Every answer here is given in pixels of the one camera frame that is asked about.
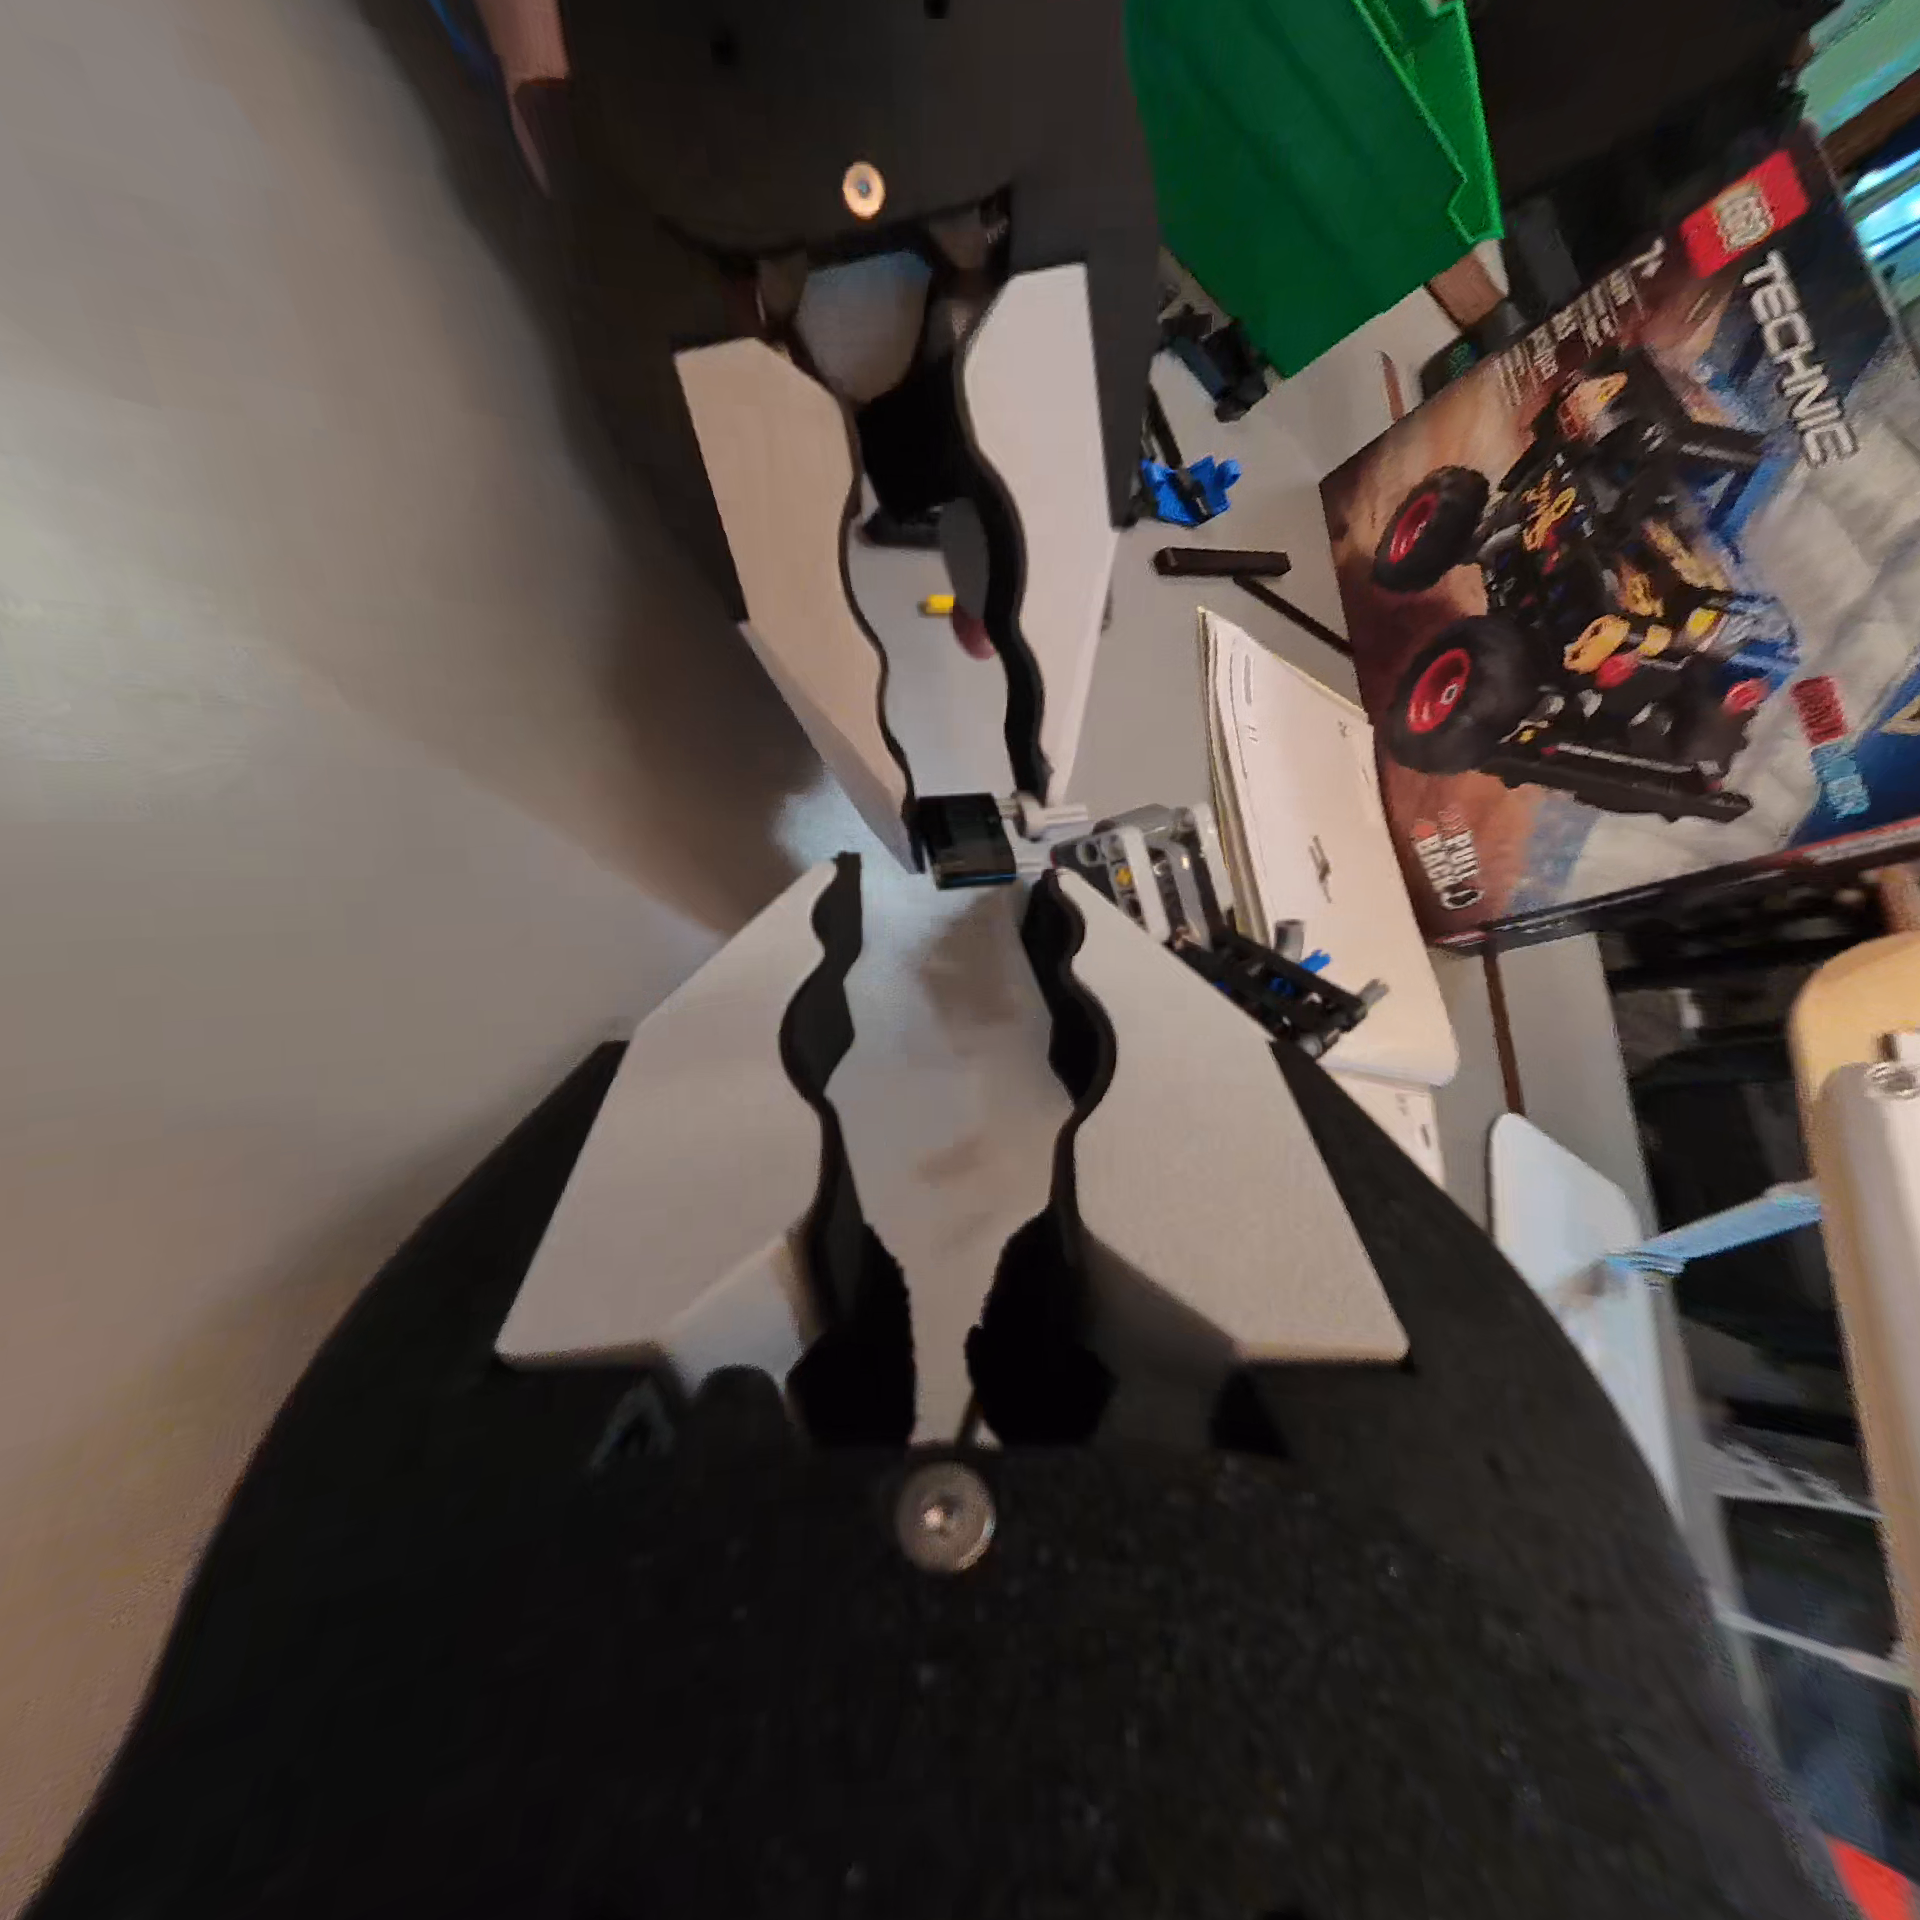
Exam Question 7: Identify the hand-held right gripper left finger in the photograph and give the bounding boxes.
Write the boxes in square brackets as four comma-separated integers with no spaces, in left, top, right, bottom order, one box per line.
[492,854,910,1403]

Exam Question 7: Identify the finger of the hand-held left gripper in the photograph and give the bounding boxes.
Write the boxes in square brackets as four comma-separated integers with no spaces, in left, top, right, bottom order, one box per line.
[672,335,924,873]
[957,258,1124,811]

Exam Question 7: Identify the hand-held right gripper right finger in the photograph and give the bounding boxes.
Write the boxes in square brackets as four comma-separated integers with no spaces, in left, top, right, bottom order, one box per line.
[1018,871,1415,1396]

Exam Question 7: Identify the partly built lego truck chassis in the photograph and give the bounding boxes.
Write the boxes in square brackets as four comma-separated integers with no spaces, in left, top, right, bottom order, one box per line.
[1048,802,1390,1058]

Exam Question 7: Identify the black lego connector grey axles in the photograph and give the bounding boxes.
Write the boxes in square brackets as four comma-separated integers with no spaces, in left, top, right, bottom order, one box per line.
[903,791,1097,889]

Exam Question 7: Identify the lego set box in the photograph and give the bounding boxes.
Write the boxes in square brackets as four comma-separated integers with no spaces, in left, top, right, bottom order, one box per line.
[1318,128,1920,952]

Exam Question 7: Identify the long thin black axle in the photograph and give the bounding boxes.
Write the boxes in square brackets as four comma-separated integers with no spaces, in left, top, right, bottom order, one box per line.
[1246,574,1359,658]

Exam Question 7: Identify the white document stand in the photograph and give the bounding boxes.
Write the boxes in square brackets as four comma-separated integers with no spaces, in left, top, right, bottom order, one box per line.
[1486,1114,1832,1532]

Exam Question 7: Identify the white instruction booklet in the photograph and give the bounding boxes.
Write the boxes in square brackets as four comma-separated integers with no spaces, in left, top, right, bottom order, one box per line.
[1198,608,1464,1089]

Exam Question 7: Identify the green plastic bin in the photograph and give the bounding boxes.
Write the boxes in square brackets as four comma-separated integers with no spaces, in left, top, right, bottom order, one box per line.
[1121,0,1505,377]

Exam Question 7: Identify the laminated instruction sheet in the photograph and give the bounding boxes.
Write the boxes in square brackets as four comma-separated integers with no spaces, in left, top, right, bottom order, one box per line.
[1815,1036,1920,1638]

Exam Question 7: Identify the blue lego bracket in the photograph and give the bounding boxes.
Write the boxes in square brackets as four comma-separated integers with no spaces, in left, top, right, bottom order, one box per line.
[1136,455,1244,528]

